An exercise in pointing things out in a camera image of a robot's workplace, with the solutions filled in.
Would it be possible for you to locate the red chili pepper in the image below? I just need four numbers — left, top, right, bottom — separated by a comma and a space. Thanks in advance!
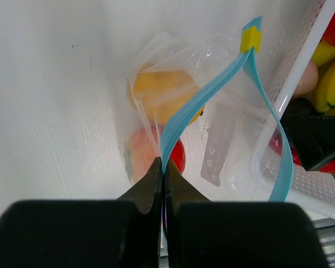
267, 132, 335, 174

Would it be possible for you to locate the clear zip top bag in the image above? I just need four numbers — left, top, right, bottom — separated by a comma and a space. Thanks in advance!
119, 15, 296, 252

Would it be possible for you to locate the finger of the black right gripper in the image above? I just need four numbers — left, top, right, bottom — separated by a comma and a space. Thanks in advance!
281, 114, 335, 171

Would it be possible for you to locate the white perforated plastic basket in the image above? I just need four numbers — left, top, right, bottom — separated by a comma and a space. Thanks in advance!
258, 1, 335, 219

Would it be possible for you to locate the yellow banana bunch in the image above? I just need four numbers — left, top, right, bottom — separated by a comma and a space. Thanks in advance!
312, 41, 335, 114

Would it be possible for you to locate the orange red tomato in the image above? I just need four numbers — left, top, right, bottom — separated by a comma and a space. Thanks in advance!
123, 126, 186, 182

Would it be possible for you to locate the pink peach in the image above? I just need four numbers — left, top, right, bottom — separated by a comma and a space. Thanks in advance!
293, 59, 319, 97

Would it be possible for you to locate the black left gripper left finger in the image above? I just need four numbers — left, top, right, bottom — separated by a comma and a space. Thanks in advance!
0, 158, 162, 267

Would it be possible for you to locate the yellow orange fruit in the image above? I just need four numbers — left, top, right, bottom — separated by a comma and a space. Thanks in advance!
126, 63, 200, 126

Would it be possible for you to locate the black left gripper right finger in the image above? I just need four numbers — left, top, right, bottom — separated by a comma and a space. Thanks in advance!
164, 161, 328, 267

